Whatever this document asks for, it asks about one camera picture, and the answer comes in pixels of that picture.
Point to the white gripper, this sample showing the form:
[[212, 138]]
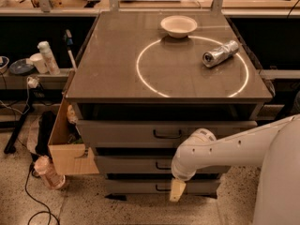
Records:
[[180, 173]]

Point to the grey drawer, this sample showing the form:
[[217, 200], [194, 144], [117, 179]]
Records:
[[202, 187], [138, 164], [152, 134]]

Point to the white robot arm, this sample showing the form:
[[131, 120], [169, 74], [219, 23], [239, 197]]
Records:
[[274, 147]]

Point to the grey bottom drawer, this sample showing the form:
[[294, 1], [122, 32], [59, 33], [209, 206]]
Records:
[[202, 187]]

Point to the grey top drawer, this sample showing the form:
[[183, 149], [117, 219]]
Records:
[[152, 134]]

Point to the grey drawer cabinet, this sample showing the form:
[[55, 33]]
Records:
[[132, 70]]

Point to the cardboard box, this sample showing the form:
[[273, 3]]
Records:
[[69, 158]]

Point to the crushed silver can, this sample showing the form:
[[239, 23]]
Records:
[[220, 54]]

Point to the black bag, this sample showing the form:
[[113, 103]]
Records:
[[45, 128]]

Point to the white paper bowl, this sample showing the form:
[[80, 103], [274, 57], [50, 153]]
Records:
[[178, 26]]

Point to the white spray bottle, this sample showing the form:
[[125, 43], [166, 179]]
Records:
[[47, 54]]

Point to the white power adapter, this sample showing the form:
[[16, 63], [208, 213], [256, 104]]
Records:
[[32, 82]]

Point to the white paper cup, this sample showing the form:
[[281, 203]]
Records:
[[39, 63]]

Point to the blue plate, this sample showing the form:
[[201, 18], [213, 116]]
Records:
[[22, 67]]

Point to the small bowl at edge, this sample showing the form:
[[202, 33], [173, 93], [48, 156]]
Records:
[[3, 64]]

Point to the blue handled brush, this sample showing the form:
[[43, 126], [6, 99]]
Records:
[[69, 43]]

